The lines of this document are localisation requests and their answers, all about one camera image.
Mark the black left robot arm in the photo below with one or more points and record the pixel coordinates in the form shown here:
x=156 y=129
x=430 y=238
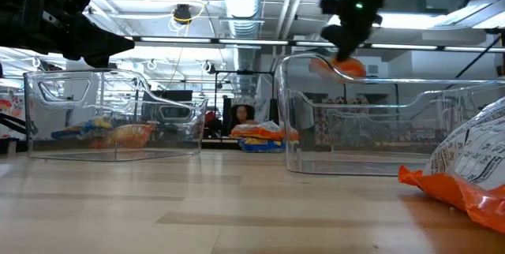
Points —
x=12 y=9

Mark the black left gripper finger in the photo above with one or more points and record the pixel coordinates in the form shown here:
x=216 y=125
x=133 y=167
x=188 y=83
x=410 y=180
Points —
x=98 y=43
x=98 y=62

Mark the black ceiling light rail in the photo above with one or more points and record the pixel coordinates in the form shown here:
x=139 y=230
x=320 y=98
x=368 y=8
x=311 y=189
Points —
x=256 y=42

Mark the silver ventilation duct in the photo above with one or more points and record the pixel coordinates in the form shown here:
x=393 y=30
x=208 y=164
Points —
x=241 y=1

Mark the black ceiling dome device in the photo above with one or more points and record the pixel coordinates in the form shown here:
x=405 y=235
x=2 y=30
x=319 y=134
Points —
x=182 y=13

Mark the person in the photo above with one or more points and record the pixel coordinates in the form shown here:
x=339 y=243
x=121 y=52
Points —
x=242 y=114

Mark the black metal stand frame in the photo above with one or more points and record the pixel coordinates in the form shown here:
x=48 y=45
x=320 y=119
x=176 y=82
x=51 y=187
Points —
x=244 y=72
x=345 y=92

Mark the orange Maruchan noodle pack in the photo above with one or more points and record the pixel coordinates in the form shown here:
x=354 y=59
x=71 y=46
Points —
x=473 y=147
x=126 y=135
x=256 y=131
x=351 y=68

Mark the clear plastic storage bin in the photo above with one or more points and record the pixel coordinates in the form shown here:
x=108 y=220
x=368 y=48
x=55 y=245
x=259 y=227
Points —
x=355 y=167
x=378 y=143
x=118 y=100

